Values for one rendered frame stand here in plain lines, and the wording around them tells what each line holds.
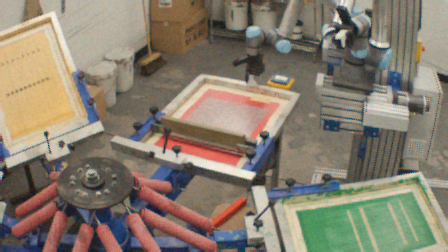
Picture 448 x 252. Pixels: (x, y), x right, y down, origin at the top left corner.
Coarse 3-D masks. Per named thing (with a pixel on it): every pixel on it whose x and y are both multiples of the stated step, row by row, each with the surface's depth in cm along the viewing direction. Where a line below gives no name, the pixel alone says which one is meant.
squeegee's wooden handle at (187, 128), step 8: (168, 120) 254; (176, 120) 252; (184, 120) 252; (176, 128) 254; (184, 128) 252; (192, 128) 250; (200, 128) 248; (208, 128) 247; (216, 128) 246; (192, 136) 252; (200, 136) 250; (208, 136) 248; (216, 136) 247; (224, 136) 245; (232, 136) 243; (240, 136) 241; (224, 144) 247; (232, 144) 245
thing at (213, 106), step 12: (204, 96) 294; (216, 96) 294; (228, 96) 294; (240, 96) 294; (192, 108) 283; (204, 108) 283; (216, 108) 283; (228, 108) 283; (192, 120) 273; (204, 120) 273; (216, 120) 273; (156, 144) 254; (168, 144) 254; (180, 144) 255; (192, 144) 255
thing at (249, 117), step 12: (240, 108) 283; (252, 108) 283; (264, 108) 283; (276, 108) 283; (228, 120) 273; (240, 120) 273; (252, 120) 273; (264, 120) 273; (240, 132) 264; (252, 132) 263; (204, 144) 254; (204, 156) 246; (216, 156) 246; (228, 156) 246; (240, 156) 246
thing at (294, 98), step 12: (192, 84) 298; (216, 84) 304; (228, 84) 301; (240, 84) 298; (180, 96) 287; (276, 96) 293; (288, 96) 289; (300, 96) 288; (168, 108) 276; (288, 108) 276; (276, 120) 266; (276, 132) 257
